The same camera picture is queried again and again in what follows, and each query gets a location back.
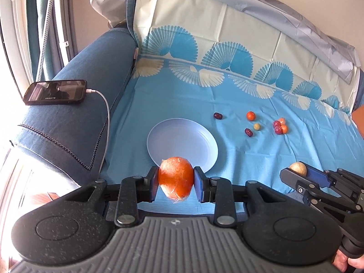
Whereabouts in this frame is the red round fruit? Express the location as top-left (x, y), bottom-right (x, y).
top-left (273, 120), bottom-right (281, 128)

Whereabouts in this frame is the person's right hand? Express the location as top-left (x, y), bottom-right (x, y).
top-left (333, 250), bottom-right (364, 272)

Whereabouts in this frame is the wrapped dark pink fruit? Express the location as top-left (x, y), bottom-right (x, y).
top-left (274, 126), bottom-right (283, 135)

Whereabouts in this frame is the white charging cable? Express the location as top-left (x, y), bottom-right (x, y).
top-left (86, 88), bottom-right (111, 174)

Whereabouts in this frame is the light blue plate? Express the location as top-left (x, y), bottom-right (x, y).
top-left (146, 118), bottom-right (218, 173)

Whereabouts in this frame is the green curtain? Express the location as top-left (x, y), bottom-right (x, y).
top-left (26, 0), bottom-right (54, 81)

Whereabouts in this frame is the grey plastic cover sheet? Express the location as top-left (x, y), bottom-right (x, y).
top-left (90, 0), bottom-right (361, 83)

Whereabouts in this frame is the dark red date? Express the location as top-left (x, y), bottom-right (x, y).
top-left (213, 112), bottom-right (223, 120)
top-left (244, 128), bottom-right (253, 137)

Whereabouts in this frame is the blue patterned tablecloth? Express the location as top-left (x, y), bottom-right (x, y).
top-left (102, 0), bottom-right (363, 194)

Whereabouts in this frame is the black smartphone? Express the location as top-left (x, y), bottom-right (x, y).
top-left (23, 80), bottom-right (87, 105)

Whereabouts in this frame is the small orange round fruit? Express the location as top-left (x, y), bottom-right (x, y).
top-left (281, 124), bottom-right (288, 134)

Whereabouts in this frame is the blue denim sofa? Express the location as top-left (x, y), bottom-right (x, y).
top-left (17, 0), bottom-right (139, 187)

